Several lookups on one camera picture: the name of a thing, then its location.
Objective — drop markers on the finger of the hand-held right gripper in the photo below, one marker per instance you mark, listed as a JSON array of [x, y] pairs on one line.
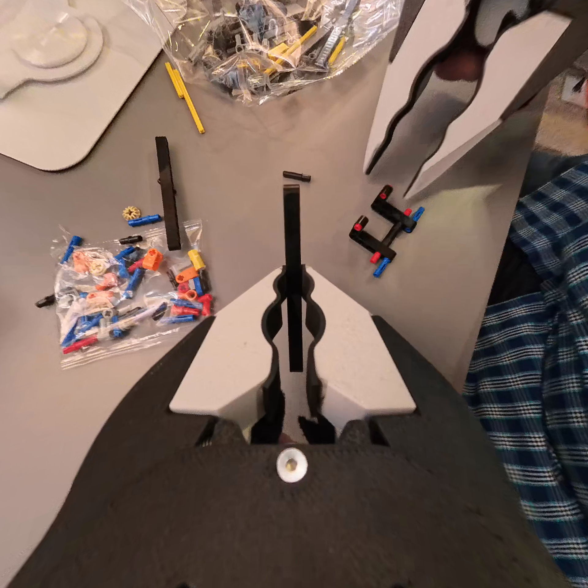
[[413, 55], [519, 69]]

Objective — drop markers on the small black lego pin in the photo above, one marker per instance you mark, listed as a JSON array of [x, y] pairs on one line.
[[131, 239], [44, 301], [296, 176]]

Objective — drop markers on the long black lego beam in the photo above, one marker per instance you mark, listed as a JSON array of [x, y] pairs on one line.
[[167, 193]]

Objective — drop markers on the thin black lego beam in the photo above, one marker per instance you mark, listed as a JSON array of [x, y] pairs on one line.
[[293, 275]]

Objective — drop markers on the white flat stand base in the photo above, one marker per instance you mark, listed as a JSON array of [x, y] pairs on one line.
[[69, 115]]

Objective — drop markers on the tan lego gear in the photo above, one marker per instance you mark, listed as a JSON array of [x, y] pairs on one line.
[[132, 212]]

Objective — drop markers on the blue plaid clothing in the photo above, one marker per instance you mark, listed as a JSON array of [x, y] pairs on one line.
[[528, 413]]

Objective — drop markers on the black lego assembly with pins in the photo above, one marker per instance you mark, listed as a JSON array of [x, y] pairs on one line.
[[390, 211]]

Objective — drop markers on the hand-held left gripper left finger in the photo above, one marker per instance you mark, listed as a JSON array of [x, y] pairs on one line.
[[220, 358]]

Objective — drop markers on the long yellow lego axle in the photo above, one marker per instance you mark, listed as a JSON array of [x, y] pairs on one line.
[[193, 112]]

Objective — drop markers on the large clear bag of lego parts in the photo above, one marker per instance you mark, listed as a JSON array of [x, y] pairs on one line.
[[257, 55]]

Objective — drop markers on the small clear bag of lego pins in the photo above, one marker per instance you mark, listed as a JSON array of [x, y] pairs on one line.
[[115, 298]]

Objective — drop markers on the blue lego pin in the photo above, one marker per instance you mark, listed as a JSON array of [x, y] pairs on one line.
[[144, 220]]

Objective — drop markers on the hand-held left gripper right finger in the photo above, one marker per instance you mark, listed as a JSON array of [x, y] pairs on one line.
[[358, 358]]

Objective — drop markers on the short yellow lego axle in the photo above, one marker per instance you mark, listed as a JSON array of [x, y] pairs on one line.
[[181, 82]]

